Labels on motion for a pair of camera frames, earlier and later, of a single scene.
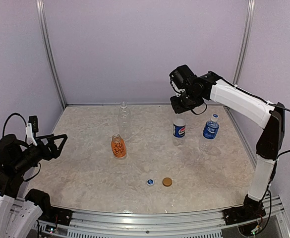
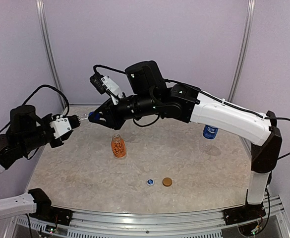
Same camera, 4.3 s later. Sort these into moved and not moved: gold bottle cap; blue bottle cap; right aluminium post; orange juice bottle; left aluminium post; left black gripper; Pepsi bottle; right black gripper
Moved: left black gripper; right black gripper; Pepsi bottle
Not moved: left aluminium post; right aluminium post; orange juice bottle; blue bottle cap; gold bottle cap
